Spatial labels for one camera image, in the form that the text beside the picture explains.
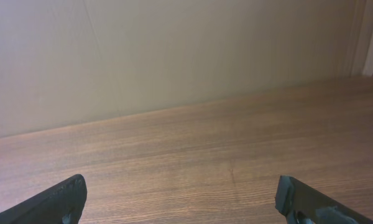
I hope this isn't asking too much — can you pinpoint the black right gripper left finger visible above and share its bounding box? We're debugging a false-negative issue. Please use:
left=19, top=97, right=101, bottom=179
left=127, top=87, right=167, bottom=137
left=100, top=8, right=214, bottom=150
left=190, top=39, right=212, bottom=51
left=0, top=174, right=87, bottom=224

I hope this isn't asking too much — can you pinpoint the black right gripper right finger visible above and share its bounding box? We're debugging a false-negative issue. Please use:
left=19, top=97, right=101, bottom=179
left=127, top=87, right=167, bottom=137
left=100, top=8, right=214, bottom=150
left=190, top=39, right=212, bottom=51
left=275, top=175, right=373, bottom=224

